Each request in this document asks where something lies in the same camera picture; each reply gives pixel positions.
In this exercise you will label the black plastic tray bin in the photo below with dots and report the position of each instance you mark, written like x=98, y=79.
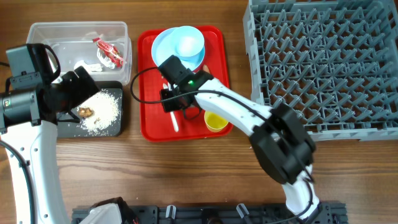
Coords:
x=68, y=123

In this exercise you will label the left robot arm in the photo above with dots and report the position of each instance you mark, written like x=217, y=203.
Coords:
x=34, y=97

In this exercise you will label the red snack wrapper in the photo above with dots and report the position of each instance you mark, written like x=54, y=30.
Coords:
x=108, y=54

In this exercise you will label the yellow plastic cup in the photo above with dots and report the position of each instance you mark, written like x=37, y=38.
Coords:
x=214, y=122

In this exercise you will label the small light blue bowl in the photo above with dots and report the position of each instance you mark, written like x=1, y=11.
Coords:
x=187, y=42

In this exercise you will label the grey dishwasher rack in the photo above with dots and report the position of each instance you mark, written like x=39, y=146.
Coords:
x=333, y=62

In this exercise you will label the red plastic tray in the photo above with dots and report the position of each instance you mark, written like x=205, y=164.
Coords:
x=156, y=125

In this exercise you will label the brown food scrap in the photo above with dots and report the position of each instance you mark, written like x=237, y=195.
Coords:
x=85, y=112

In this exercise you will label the large light blue plate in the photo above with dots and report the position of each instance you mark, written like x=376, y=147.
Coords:
x=162, y=50

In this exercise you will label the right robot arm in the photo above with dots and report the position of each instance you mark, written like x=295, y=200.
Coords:
x=280, y=142

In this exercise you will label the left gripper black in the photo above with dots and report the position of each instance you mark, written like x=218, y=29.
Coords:
x=84, y=86

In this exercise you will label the clear plastic bin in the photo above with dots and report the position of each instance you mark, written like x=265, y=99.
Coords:
x=73, y=41

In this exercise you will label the spilled white rice pile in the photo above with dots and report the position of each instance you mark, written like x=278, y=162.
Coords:
x=106, y=106

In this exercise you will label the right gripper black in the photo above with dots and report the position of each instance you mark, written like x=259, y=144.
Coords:
x=167, y=107

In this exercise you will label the white plastic spoon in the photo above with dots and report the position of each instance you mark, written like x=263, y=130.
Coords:
x=172, y=115

